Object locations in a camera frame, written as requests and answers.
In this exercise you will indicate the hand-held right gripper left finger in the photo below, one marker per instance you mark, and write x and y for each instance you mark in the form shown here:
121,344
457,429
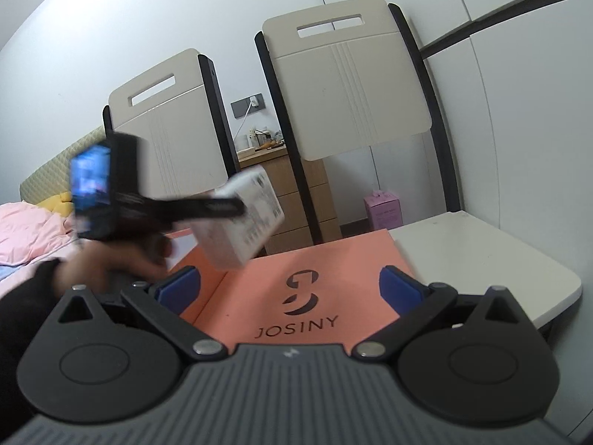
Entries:
178,287

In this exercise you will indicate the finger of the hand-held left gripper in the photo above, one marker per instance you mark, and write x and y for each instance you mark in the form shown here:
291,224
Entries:
199,207

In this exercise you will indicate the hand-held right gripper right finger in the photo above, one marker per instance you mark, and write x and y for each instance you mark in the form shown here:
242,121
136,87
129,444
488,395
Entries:
398,287

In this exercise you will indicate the white printed box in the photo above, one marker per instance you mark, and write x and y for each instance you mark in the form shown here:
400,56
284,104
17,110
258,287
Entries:
245,218

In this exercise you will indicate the white desktop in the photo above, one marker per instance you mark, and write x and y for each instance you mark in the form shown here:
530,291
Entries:
486,259

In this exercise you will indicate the person's left hand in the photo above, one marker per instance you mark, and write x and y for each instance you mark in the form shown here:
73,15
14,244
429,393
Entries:
120,259

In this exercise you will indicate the beige quilted headboard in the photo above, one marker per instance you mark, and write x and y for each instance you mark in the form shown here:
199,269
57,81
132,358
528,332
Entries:
60,167

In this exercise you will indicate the yellow pillow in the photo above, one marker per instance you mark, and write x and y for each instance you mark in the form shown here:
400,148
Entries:
54,203

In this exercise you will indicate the pink box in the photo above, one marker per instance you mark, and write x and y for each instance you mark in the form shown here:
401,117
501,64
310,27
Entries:
383,211

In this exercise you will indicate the small beige chair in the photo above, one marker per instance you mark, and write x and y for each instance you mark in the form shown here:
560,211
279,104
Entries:
162,120

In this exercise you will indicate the orange flat box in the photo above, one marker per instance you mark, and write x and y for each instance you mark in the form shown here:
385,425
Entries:
305,282

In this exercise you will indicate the pink blanket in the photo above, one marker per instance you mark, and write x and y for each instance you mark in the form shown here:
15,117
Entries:
28,231

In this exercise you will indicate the wooden drawer cabinet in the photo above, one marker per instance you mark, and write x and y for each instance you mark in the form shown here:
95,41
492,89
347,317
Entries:
319,204

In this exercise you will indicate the white charger plug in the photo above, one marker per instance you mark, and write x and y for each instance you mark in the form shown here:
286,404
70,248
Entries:
253,102

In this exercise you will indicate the large beige chair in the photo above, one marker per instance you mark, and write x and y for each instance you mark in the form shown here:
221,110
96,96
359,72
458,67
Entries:
352,83

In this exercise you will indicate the grey wall outlet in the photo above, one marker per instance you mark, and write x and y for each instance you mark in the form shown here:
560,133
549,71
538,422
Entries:
240,106

